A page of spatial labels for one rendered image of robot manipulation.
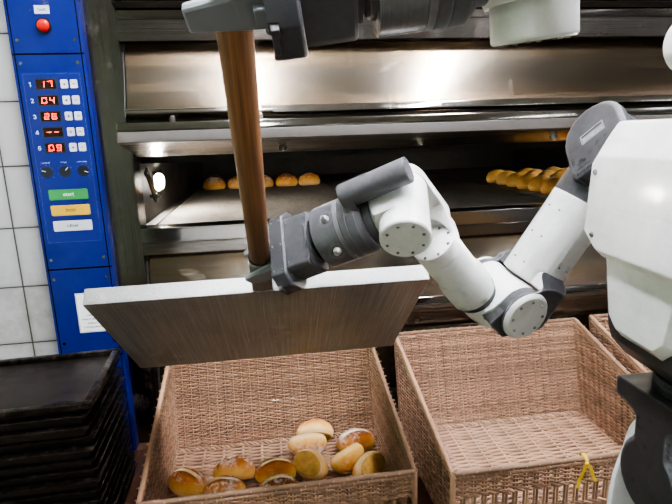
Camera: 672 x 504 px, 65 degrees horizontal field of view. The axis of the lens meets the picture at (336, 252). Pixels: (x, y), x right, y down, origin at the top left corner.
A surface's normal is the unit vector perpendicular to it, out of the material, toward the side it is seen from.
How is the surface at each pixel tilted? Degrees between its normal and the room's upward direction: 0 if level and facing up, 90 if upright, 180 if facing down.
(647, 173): 91
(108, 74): 90
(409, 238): 124
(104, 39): 90
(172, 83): 70
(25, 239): 90
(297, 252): 58
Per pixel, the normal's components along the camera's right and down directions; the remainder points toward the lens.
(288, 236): -0.51, -0.34
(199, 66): 0.12, -0.14
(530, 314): 0.35, 0.45
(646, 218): -1.00, 0.06
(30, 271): 0.14, 0.22
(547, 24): -0.04, 0.33
